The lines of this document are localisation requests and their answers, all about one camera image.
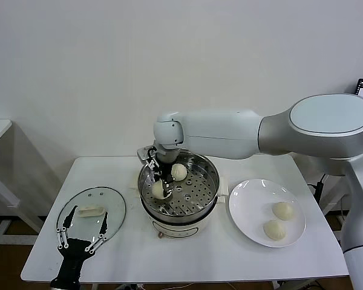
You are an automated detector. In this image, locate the white electric cooking pot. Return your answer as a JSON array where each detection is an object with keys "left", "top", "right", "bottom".
[{"left": 129, "top": 155, "right": 229, "bottom": 240}]

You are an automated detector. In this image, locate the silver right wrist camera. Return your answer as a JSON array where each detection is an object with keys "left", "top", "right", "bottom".
[{"left": 136, "top": 146, "right": 158, "bottom": 166}]

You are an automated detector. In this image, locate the glass lid with white handle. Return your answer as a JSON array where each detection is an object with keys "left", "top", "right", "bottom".
[{"left": 56, "top": 186, "right": 127, "bottom": 246}]

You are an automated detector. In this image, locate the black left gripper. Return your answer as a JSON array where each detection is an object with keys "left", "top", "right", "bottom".
[{"left": 50, "top": 205, "right": 109, "bottom": 289}]

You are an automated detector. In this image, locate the stainless steel steamer basket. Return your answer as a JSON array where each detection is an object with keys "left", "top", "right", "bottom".
[{"left": 137, "top": 150, "right": 221, "bottom": 221}]

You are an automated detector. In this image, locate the white round plate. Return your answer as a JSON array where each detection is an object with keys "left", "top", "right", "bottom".
[{"left": 228, "top": 179, "right": 307, "bottom": 248}]

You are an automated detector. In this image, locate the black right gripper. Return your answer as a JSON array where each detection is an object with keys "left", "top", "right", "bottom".
[{"left": 146, "top": 159, "right": 174, "bottom": 199}]

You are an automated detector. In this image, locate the white steamed baozi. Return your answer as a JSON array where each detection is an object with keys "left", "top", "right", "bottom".
[
  {"left": 171, "top": 164, "right": 188, "bottom": 182},
  {"left": 272, "top": 201, "right": 296, "bottom": 221},
  {"left": 151, "top": 181, "right": 167, "bottom": 200},
  {"left": 263, "top": 219, "right": 287, "bottom": 242}
]

